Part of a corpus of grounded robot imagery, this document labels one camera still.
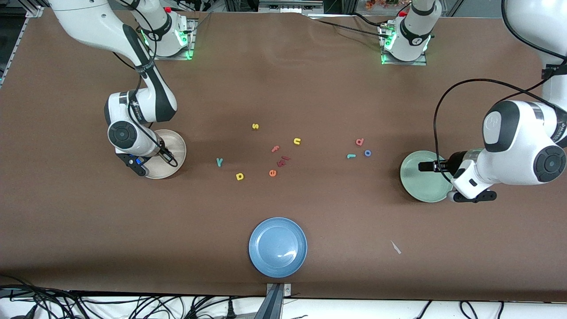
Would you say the green plate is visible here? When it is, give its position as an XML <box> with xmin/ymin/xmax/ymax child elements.
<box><xmin>400</xmin><ymin>150</ymin><xmax>455</xmax><ymax>203</ymax></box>

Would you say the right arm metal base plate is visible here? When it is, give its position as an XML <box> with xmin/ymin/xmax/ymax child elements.
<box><xmin>153</xmin><ymin>18</ymin><xmax>196</xmax><ymax>60</ymax></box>

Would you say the brown table cover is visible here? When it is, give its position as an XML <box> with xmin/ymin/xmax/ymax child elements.
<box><xmin>0</xmin><ymin>9</ymin><xmax>567</xmax><ymax>303</ymax></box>

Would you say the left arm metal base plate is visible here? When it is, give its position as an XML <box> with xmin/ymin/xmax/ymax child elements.
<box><xmin>380</xmin><ymin>22</ymin><xmax>428</xmax><ymax>66</ymax></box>

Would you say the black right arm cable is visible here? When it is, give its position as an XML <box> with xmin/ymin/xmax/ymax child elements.
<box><xmin>111</xmin><ymin>0</ymin><xmax>180</xmax><ymax>168</ymax></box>

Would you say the blue plate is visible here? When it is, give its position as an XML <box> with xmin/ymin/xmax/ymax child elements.
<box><xmin>248</xmin><ymin>217</ymin><xmax>308</xmax><ymax>279</ymax></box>

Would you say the metal camera post bracket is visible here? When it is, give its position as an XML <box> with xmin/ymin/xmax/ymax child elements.
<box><xmin>255</xmin><ymin>283</ymin><xmax>293</xmax><ymax>319</ymax></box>

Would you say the black floor cable tangle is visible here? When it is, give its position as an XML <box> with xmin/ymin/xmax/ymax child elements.
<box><xmin>0</xmin><ymin>275</ymin><xmax>251</xmax><ymax>319</ymax></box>

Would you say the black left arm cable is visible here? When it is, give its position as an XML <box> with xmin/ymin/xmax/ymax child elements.
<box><xmin>433</xmin><ymin>0</ymin><xmax>567</xmax><ymax>173</ymax></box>

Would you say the beige brown plate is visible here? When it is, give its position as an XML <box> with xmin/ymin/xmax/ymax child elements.
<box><xmin>144</xmin><ymin>129</ymin><xmax>187</xmax><ymax>180</ymax></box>

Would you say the silver aluminium frame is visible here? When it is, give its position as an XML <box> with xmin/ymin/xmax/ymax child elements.
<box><xmin>258</xmin><ymin>0</ymin><xmax>325</xmax><ymax>14</ymax></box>

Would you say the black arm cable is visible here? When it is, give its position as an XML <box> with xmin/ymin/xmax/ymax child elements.
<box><xmin>111</xmin><ymin>0</ymin><xmax>180</xmax><ymax>168</ymax></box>
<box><xmin>433</xmin><ymin>0</ymin><xmax>567</xmax><ymax>173</ymax></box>

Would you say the black base power cable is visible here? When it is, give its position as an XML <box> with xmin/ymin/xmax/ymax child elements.
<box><xmin>308</xmin><ymin>13</ymin><xmax>392</xmax><ymax>45</ymax></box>

